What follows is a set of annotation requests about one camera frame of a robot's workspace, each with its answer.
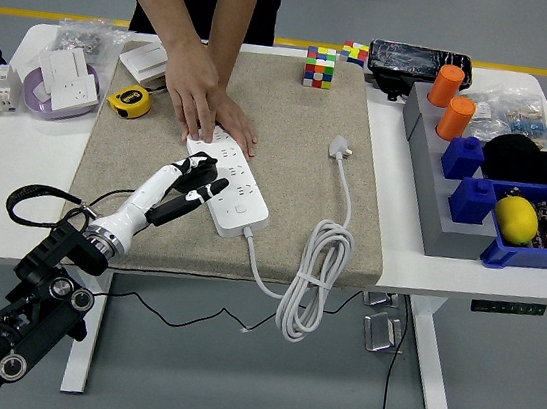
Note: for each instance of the person's right hand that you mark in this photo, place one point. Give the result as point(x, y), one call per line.
point(191, 85)

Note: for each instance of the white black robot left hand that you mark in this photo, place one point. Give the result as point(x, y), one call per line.
point(137, 202)

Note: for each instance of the person's left hand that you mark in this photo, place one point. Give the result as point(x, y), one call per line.
point(238, 126)

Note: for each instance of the white power strip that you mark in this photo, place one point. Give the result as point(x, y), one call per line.
point(242, 210)

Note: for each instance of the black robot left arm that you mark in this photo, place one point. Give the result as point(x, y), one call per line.
point(38, 305)

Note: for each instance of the person's left forearm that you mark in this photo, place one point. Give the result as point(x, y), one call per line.
point(239, 8)

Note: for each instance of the yellow tape measure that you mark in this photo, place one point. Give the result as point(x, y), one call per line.
point(128, 100)

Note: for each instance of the grey-brown mat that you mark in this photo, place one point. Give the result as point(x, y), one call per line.
point(285, 191)

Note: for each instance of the large Rubik's cube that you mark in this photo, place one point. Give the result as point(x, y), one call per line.
point(319, 70)

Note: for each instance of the clear bag of screws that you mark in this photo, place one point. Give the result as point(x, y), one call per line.
point(85, 39)

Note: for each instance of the white socket panel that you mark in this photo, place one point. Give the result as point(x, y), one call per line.
point(73, 94)

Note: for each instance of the small Rubik's cube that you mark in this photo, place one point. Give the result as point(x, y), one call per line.
point(354, 55)

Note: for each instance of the purple bowl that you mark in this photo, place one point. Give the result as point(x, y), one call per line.
point(36, 109)

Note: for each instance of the small white plastic piece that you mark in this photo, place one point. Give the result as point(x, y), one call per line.
point(42, 97)

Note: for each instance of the white table leg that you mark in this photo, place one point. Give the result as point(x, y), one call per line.
point(428, 357)
point(83, 351)

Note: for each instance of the black wrapped box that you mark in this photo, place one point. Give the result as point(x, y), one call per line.
point(405, 64)

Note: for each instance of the grey stepped block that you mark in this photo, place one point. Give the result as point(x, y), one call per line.
point(431, 206)

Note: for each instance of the orange cylinder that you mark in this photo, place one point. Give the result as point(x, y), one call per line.
point(444, 87)
point(455, 119)

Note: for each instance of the blue plastic block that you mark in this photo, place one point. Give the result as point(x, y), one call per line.
point(472, 201)
point(463, 160)

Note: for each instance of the clear bag of parts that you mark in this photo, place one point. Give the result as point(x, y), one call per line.
point(514, 116)

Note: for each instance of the black cloth bundle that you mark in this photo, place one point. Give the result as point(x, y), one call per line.
point(528, 161)

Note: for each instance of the yellow lemon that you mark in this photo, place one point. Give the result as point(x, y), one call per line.
point(515, 219)

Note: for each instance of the blue plastic bin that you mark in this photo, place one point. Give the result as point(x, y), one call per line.
point(525, 259)

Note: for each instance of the black table control panel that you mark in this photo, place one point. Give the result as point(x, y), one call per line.
point(508, 308)

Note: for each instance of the white wall switch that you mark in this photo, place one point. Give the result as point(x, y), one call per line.
point(143, 62)

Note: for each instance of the white switch panel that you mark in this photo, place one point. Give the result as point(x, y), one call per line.
point(64, 64)

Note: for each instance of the silver metal bracket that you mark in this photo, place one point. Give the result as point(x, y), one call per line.
point(381, 333)
point(381, 300)

